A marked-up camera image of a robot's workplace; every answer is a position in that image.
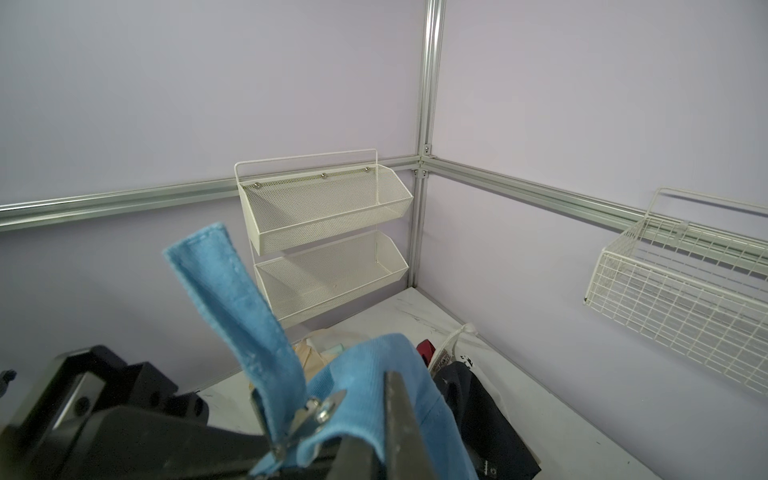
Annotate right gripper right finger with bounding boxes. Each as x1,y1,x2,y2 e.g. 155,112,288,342
384,371,437,480

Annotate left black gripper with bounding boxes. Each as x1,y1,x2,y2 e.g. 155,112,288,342
1,345,289,479

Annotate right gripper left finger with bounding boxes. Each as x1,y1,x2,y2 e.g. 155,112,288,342
326,436,384,480

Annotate light blue baseball cap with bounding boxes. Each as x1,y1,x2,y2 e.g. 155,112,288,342
164,223,477,479

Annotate dark navy baseball cap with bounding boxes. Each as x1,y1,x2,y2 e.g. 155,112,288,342
434,362,541,479

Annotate dark red baseball cap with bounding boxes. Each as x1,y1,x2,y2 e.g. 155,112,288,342
416,339,436,366

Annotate white baseball cap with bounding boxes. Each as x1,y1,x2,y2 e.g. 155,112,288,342
427,323,477,377

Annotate beige baseball cap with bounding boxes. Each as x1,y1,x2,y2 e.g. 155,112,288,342
293,339,344,382

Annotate white mesh two-tier shelf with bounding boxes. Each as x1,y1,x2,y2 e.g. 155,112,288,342
233,148,413,328

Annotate white wire wall basket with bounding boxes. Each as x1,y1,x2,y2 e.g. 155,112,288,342
583,206,767,394

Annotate aluminium frame rails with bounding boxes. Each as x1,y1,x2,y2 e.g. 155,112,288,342
1,1,767,291

